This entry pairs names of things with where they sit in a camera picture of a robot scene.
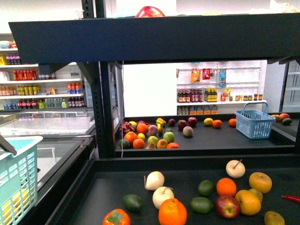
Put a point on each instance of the light teal shopping basket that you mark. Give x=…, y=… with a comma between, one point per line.
x=20, y=171

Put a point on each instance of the black upper shelf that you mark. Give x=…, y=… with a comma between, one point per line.
x=160, y=39

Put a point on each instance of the white onion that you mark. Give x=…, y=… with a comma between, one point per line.
x=154, y=181

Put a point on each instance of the white apple front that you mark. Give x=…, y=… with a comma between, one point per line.
x=162, y=194

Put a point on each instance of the white apple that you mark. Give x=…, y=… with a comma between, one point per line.
x=162, y=194
x=235, y=169

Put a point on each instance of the glass freezer chest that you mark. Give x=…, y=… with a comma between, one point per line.
x=63, y=132

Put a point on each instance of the dark green avocado left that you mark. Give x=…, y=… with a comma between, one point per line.
x=133, y=203

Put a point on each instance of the green lime upper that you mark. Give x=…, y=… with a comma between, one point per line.
x=205, y=188

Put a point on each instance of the green lime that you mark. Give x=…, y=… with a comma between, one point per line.
x=205, y=188
x=201, y=205

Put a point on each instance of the large orange front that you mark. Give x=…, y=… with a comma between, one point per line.
x=172, y=212

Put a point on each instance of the white apple back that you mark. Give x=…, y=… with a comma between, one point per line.
x=235, y=169

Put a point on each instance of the small mandarin orange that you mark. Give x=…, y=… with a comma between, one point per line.
x=226, y=186

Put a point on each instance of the green lime lower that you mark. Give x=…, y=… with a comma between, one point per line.
x=201, y=205

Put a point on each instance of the blue small basket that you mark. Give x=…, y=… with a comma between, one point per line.
x=254, y=124

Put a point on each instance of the orange persimmon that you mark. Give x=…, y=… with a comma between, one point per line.
x=117, y=217

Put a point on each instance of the red apple centre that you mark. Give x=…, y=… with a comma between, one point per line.
x=227, y=206

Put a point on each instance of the golden round pear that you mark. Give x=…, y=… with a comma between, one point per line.
x=261, y=182

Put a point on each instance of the yellow orange fruit centre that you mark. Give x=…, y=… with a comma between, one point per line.
x=249, y=202

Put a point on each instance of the greenish kiwi behind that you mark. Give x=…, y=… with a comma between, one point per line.
x=257, y=193

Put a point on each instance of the brown kiwi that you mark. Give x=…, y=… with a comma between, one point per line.
x=273, y=218

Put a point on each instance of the red chili pepper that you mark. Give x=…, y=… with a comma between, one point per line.
x=292, y=198

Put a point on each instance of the black shelf post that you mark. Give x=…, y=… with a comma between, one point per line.
x=99, y=73

